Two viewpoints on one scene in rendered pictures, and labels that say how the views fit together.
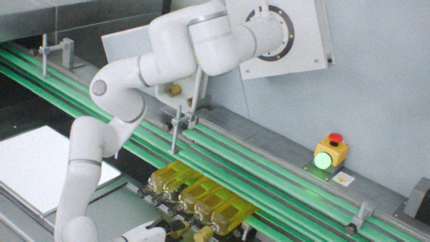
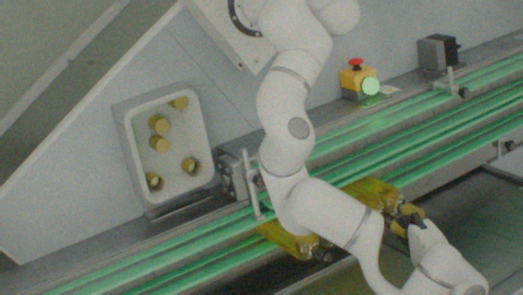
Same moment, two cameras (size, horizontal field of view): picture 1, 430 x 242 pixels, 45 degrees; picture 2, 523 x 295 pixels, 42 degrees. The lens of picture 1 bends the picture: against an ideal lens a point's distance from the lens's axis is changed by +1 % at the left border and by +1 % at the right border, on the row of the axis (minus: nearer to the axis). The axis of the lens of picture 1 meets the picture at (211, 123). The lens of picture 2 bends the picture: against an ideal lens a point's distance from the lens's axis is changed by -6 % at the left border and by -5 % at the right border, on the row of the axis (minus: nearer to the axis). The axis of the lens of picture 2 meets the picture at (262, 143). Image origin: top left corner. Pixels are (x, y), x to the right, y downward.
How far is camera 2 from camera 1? 1.43 m
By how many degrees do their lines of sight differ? 53
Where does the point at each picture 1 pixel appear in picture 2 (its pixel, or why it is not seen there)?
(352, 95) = not seen: hidden behind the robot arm
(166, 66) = (324, 49)
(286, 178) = (375, 120)
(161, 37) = (306, 20)
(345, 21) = not seen: outside the picture
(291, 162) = (355, 110)
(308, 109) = not seen: hidden behind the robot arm
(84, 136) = (336, 193)
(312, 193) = (403, 110)
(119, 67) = (286, 92)
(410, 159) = (402, 34)
